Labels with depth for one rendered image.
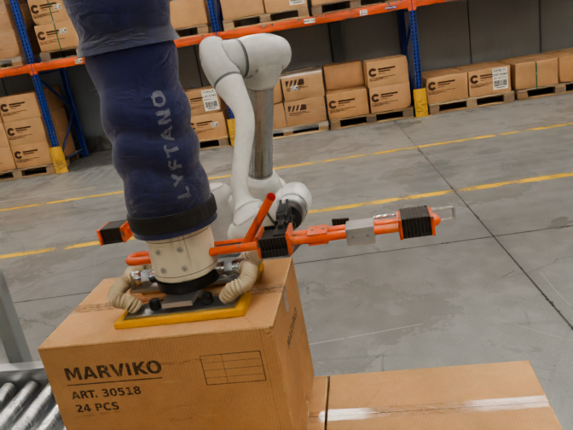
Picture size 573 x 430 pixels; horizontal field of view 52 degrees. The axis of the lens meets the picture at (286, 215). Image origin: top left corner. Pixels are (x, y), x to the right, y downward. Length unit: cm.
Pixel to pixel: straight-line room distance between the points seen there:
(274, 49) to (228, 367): 110
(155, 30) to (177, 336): 70
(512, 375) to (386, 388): 36
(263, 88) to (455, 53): 822
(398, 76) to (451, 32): 173
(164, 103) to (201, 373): 64
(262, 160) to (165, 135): 90
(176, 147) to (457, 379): 104
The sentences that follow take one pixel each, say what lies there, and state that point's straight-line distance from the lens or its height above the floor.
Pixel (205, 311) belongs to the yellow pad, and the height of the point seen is 97.
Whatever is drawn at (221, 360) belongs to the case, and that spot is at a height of 87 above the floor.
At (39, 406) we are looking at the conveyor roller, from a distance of 219.
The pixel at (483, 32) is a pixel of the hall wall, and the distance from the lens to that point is 1029.
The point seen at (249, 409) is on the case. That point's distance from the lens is 151.
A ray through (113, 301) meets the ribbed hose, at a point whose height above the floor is 101.
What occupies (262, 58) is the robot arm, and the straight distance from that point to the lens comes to 204.
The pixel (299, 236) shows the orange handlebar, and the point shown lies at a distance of 146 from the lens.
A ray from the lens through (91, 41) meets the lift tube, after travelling 140.
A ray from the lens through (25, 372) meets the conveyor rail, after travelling 235.
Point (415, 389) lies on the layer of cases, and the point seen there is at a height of 54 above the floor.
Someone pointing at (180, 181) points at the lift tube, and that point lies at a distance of 142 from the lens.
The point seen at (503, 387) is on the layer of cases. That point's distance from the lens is 181.
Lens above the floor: 160
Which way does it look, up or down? 18 degrees down
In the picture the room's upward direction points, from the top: 10 degrees counter-clockwise
